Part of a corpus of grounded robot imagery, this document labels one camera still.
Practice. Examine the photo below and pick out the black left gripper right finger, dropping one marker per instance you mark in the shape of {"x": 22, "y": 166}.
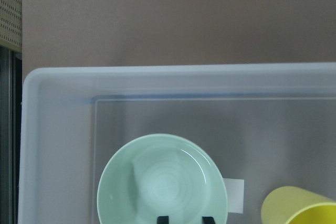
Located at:
{"x": 208, "y": 220}

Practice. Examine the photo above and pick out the perforated beige panel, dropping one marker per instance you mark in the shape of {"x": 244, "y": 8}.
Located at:
{"x": 11, "y": 24}

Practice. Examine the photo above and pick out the mint green bowl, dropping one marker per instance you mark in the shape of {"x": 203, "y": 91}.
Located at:
{"x": 161, "y": 175}

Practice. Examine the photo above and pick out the yellow plastic cup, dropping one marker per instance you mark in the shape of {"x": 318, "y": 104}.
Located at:
{"x": 290, "y": 204}

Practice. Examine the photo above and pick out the translucent plastic storage box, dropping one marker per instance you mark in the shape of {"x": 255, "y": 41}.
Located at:
{"x": 271, "y": 125}

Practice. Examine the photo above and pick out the white label in box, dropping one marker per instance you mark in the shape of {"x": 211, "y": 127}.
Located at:
{"x": 235, "y": 193}

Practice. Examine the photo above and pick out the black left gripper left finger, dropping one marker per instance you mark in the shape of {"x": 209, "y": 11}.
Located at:
{"x": 162, "y": 220}

